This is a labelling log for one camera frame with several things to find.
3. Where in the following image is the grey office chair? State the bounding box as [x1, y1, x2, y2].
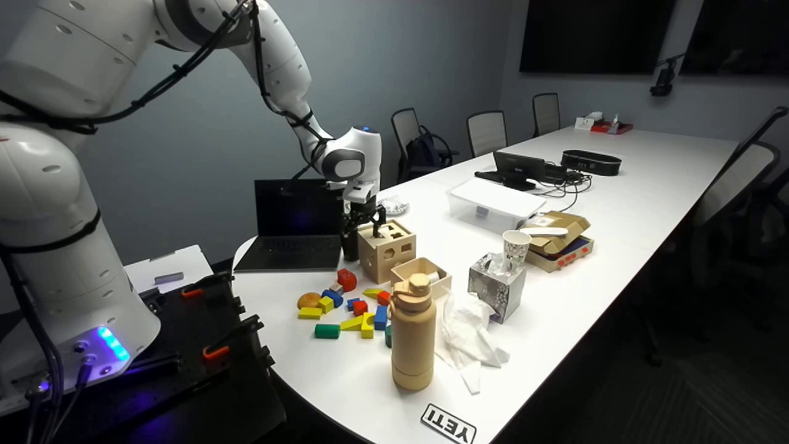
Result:
[466, 110, 507, 156]
[531, 90, 562, 136]

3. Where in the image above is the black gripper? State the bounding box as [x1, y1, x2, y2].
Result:
[343, 184, 386, 237]

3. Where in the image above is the small wooden tray box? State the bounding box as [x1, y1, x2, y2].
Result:
[391, 257, 450, 298]

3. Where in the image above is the yellow rectangular block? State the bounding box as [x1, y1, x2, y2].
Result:
[297, 307, 323, 321]

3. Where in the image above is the patterned paper cup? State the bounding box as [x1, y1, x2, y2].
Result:
[503, 229, 531, 268]

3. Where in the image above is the red item on table end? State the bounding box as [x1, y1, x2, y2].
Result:
[591, 116, 634, 136]

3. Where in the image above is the black oval case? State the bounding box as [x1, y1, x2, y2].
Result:
[562, 150, 620, 174]

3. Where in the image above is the crumpled clear plastic bag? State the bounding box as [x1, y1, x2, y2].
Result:
[435, 295, 509, 394]

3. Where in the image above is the orange half-round block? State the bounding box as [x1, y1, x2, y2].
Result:
[295, 291, 321, 307]

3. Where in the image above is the silver patterned tissue box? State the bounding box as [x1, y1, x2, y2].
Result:
[468, 253, 524, 323]

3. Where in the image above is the blue block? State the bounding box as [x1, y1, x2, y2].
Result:
[321, 289, 345, 307]

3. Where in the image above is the black tumbler cup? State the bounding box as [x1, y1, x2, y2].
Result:
[340, 215, 359, 261]

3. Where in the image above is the red ball block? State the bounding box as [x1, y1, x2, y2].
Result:
[338, 268, 356, 291]

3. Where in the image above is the white clipboard sheet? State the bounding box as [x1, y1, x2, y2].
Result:
[125, 245, 211, 293]

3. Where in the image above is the green rectangular block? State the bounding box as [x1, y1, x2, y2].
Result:
[312, 323, 340, 340]

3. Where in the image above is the black open laptop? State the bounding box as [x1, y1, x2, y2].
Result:
[233, 180, 343, 273]

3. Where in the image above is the tan water bottle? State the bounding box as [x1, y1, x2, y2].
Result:
[388, 273, 435, 393]

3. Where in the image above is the wall mounted television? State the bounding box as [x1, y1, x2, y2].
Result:
[520, 0, 676, 73]

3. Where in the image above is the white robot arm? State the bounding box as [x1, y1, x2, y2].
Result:
[0, 0, 381, 412]

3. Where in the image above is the wooden shape sorter cube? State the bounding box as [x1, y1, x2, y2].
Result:
[356, 219, 415, 283]

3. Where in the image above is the orange handled clamp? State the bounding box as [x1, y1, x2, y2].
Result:
[199, 315, 264, 363]

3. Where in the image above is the open cardboard box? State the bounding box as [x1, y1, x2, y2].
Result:
[520, 211, 594, 272]

